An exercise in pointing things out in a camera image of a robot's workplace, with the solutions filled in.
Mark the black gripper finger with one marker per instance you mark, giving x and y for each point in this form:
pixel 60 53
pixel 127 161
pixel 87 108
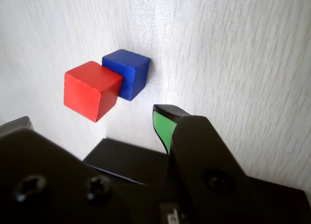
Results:
pixel 48 175
pixel 199 156

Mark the red wooden cube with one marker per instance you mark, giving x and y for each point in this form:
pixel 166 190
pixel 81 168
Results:
pixel 90 95

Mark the blue wooden cube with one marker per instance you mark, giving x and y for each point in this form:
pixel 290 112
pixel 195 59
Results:
pixel 131 68

